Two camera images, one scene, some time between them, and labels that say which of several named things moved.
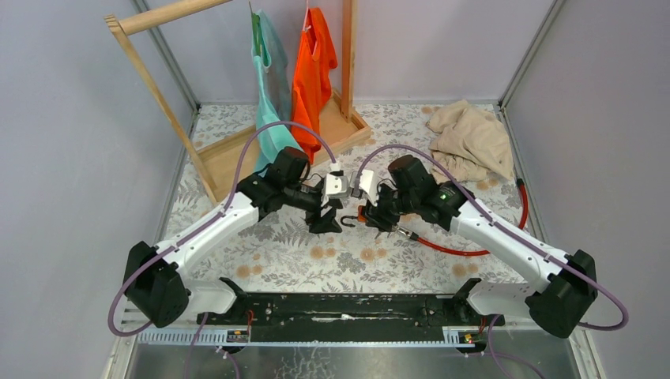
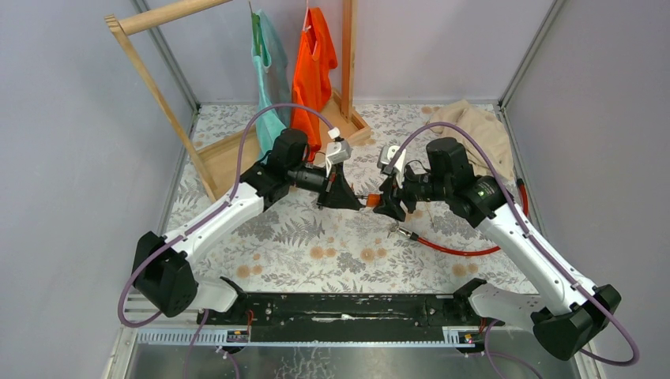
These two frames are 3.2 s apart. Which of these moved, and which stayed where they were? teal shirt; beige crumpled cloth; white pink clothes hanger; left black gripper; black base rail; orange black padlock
Moved: orange black padlock; left black gripper
Stayed: beige crumpled cloth; black base rail; white pink clothes hanger; teal shirt
